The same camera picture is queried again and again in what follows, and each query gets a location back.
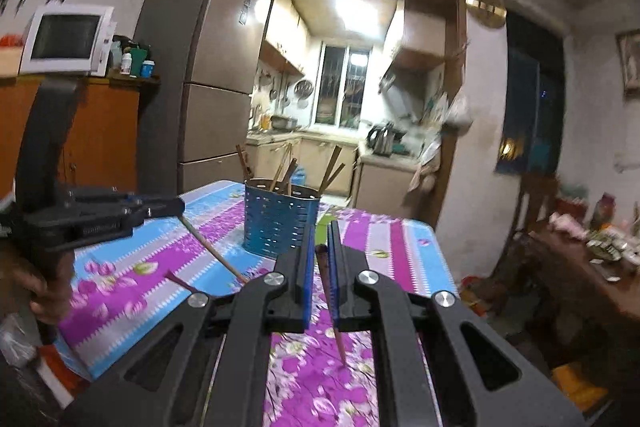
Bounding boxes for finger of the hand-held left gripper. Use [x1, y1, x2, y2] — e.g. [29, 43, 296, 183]
[65, 188, 148, 208]
[116, 199, 187, 226]

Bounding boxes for dark wooden side table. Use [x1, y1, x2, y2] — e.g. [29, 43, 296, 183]
[505, 217, 640, 368]

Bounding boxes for beige kitchen base cabinets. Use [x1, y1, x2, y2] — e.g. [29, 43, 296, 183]
[245, 129, 436, 212]

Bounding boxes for red plastic bag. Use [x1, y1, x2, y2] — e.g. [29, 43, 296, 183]
[459, 276, 488, 315]

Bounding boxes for steel electric kettle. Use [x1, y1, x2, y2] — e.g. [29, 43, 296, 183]
[367, 123, 396, 156]

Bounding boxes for round gold wall clock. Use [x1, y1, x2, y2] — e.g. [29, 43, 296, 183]
[466, 0, 507, 28]

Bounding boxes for square kitchen ceiling light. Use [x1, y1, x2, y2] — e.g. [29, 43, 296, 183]
[334, 0, 378, 32]

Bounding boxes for person's left hand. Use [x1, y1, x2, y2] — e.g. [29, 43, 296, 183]
[10, 249, 78, 325]

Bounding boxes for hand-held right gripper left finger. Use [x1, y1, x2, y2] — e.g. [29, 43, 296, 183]
[60, 219, 318, 427]

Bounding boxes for beige kitchen wall cabinet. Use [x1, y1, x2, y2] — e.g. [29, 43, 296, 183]
[382, 0, 448, 70]
[260, 0, 311, 75]

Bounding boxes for framed wall picture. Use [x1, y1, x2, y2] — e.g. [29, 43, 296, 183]
[615, 29, 640, 95]

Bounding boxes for white microwave oven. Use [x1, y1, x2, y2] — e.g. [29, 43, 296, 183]
[19, 4, 115, 78]

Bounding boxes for blue perforated utensil holder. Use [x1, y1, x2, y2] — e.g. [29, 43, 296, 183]
[242, 178, 321, 258]

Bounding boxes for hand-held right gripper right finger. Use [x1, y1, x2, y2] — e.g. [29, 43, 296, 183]
[326, 219, 586, 427]

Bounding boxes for metal range hood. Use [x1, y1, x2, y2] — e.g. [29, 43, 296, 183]
[380, 72, 426, 120]

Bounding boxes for orange wooden cabinet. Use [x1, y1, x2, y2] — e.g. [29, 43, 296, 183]
[0, 74, 141, 198]

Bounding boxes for dark room window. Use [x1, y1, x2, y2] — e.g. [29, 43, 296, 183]
[495, 14, 566, 178]

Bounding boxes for hanging white plastic bag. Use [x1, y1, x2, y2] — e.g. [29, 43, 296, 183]
[442, 94, 473, 128]

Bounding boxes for kitchen window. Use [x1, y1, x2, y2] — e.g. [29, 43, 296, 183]
[315, 42, 373, 130]

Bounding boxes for brown wooden chopstick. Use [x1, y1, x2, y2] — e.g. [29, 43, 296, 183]
[282, 158, 299, 196]
[319, 145, 344, 195]
[236, 144, 252, 182]
[322, 163, 347, 196]
[179, 213, 248, 284]
[165, 270, 197, 294]
[270, 143, 293, 192]
[314, 243, 348, 367]

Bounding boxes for dark wooden chair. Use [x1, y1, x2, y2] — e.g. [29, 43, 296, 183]
[500, 174, 566, 288]

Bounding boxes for hanging beige bags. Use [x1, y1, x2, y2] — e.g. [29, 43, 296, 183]
[414, 134, 445, 194]

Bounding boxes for green plastic container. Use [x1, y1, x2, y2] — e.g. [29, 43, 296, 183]
[129, 47, 151, 78]

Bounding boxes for pink packet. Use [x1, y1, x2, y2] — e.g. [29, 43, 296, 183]
[550, 212, 586, 238]

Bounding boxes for floral striped tablecloth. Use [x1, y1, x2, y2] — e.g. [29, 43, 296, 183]
[55, 179, 458, 427]

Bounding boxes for brown refrigerator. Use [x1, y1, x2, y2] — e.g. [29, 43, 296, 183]
[132, 0, 273, 198]

